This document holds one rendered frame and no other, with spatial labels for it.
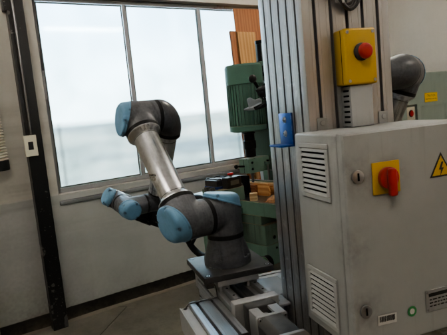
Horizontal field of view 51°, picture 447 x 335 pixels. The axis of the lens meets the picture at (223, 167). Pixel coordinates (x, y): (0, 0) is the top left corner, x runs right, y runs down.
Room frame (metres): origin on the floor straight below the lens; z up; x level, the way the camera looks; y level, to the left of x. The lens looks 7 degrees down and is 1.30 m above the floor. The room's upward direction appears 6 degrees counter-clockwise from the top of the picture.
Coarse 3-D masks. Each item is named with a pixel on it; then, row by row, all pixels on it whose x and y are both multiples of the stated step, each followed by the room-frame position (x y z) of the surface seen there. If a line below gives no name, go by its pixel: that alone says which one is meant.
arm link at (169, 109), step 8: (168, 104) 1.64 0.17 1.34; (168, 112) 1.62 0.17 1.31; (176, 112) 1.66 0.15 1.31; (168, 120) 1.62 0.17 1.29; (176, 120) 1.65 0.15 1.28; (168, 128) 1.64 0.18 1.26; (176, 128) 1.67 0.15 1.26; (160, 136) 1.68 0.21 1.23; (168, 136) 1.67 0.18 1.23; (176, 136) 1.69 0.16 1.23; (168, 144) 1.70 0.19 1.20; (168, 152) 1.72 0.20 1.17; (152, 184) 1.78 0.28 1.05; (152, 192) 1.80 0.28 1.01; (152, 200) 1.80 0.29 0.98; (152, 208) 1.81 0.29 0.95
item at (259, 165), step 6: (258, 156) 2.23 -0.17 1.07; (264, 156) 2.23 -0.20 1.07; (240, 162) 2.20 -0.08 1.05; (246, 162) 2.17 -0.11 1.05; (252, 162) 2.17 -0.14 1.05; (258, 162) 2.20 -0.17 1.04; (240, 168) 2.21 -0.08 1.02; (246, 168) 2.17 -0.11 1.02; (252, 168) 2.17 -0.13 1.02; (258, 168) 2.20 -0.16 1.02; (264, 168) 2.22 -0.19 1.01; (252, 174) 2.21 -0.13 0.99
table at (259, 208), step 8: (200, 192) 2.37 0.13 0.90; (240, 200) 2.05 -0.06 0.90; (248, 200) 2.03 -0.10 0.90; (264, 200) 2.00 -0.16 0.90; (248, 208) 2.01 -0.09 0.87; (256, 208) 1.98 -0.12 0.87; (264, 208) 1.94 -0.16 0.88; (272, 208) 1.90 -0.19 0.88; (264, 216) 1.94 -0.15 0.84; (272, 216) 1.91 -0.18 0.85
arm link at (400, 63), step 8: (392, 56) 1.56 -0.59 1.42; (400, 56) 1.54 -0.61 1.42; (408, 56) 1.54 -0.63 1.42; (392, 64) 1.52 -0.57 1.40; (400, 64) 1.52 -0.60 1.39; (408, 64) 1.52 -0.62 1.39; (416, 64) 1.53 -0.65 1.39; (392, 72) 1.51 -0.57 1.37; (400, 72) 1.51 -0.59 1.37; (408, 72) 1.52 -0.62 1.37; (416, 72) 1.53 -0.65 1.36; (392, 80) 1.52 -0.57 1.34; (400, 80) 1.52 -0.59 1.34; (408, 80) 1.53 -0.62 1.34; (416, 80) 1.56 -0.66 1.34; (392, 88) 1.54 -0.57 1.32; (400, 88) 1.55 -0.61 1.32
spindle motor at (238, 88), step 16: (240, 64) 2.13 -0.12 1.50; (256, 64) 2.15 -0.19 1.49; (240, 80) 2.13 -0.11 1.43; (256, 80) 2.15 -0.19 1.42; (240, 96) 2.14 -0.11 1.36; (256, 96) 2.15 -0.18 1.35; (240, 112) 2.14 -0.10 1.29; (256, 112) 2.14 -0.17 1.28; (240, 128) 2.14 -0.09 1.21; (256, 128) 2.14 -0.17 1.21
